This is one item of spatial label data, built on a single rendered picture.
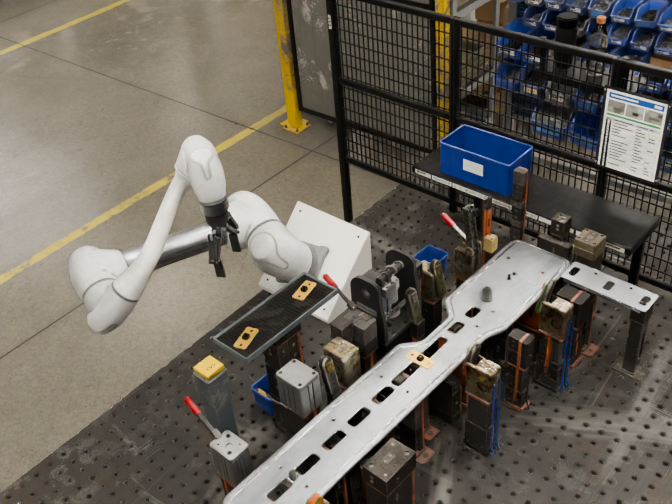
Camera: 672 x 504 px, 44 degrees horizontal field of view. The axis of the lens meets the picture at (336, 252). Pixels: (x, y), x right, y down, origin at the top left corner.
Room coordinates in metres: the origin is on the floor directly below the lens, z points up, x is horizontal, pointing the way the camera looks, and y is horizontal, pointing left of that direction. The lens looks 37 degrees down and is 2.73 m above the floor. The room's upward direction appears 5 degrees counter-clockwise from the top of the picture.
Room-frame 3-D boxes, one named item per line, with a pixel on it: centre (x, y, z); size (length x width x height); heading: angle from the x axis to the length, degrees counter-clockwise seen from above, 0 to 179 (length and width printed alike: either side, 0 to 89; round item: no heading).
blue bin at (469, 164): (2.63, -0.58, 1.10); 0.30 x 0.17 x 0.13; 45
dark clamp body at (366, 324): (1.84, -0.05, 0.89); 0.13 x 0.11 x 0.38; 45
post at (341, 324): (1.81, 0.00, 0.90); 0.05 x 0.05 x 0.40; 45
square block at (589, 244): (2.15, -0.83, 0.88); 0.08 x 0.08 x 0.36; 45
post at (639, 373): (1.89, -0.92, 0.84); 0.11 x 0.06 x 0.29; 45
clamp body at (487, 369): (1.64, -0.38, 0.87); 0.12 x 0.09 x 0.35; 45
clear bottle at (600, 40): (2.58, -0.93, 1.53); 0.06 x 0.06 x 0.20
